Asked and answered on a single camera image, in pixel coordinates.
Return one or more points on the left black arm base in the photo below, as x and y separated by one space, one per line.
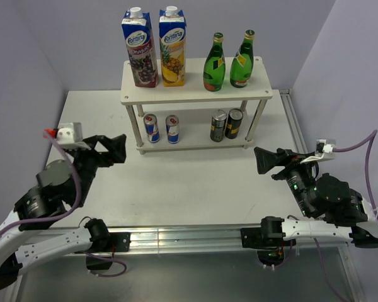
104 263

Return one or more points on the aluminium rail right side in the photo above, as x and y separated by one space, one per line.
351 274

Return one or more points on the dark can top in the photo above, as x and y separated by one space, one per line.
218 125

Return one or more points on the pineapple juice carton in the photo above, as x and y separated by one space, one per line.
172 40

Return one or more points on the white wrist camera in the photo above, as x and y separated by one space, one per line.
324 151
69 136

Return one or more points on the grape juice carton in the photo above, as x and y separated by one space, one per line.
139 40

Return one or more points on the silver blue energy can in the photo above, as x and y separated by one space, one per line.
151 126

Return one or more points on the aluminium rail front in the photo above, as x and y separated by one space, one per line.
190 239

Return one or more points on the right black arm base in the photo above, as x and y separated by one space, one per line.
272 250

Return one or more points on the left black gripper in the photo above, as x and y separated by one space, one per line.
116 145

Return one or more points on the dark can yellow label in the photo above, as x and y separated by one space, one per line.
234 120

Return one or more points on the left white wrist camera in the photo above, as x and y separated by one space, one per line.
69 136

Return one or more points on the white two-tier shelf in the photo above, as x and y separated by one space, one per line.
194 106

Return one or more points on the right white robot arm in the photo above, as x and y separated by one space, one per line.
331 207

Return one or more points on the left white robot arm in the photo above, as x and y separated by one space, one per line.
62 187

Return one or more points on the aluminium rail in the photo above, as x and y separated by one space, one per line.
351 274
190 239

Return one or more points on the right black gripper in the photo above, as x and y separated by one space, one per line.
264 158

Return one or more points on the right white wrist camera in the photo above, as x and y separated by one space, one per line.
324 151

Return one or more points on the green glass bottle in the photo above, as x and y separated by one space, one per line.
242 63
214 69

